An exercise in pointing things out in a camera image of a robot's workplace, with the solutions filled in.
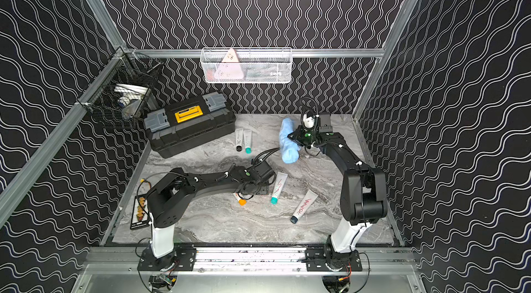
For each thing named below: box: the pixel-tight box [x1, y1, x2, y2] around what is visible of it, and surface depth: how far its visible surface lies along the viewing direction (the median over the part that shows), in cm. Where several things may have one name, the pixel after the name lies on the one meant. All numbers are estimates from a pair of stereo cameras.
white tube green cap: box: [243, 129, 253, 155], surface depth 109 cm
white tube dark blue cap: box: [289, 189, 319, 224], surface depth 88 cm
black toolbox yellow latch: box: [143, 91, 237, 159], surface depth 99 cm
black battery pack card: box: [129, 194, 151, 231], surface depth 85 cm
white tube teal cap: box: [271, 171, 289, 206], surface depth 92 cm
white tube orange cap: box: [232, 192, 247, 206], surface depth 89 cm
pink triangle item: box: [214, 48, 244, 80], surface depth 92 cm
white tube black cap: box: [235, 127, 244, 153], surface depth 112 cm
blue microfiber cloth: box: [279, 117, 302, 164], surface depth 88 cm
